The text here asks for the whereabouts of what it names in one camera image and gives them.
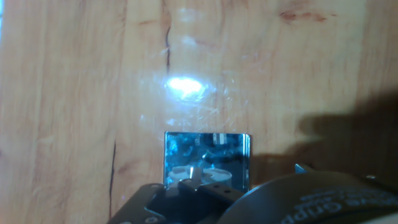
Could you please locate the shiny metal roll holder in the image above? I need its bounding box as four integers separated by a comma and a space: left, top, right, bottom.
164, 131, 251, 192

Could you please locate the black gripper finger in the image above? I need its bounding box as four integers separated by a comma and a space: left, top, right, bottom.
107, 179, 246, 224

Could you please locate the glossy wooden board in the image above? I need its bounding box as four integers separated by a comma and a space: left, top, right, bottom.
0, 0, 398, 224

